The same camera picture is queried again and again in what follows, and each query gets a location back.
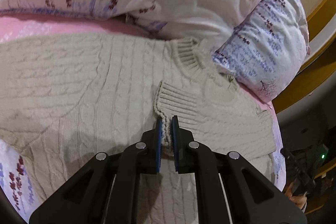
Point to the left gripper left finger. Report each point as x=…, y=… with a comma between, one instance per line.
x=105, y=189

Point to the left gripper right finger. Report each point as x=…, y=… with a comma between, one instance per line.
x=229, y=188

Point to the person right hand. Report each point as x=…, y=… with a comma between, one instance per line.
x=300, y=201

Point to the pink floral bed sheet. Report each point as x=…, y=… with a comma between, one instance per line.
x=39, y=25

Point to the white lavender print pillow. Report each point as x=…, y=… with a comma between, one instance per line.
x=267, y=49

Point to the wooden bed frame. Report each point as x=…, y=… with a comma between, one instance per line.
x=320, y=64

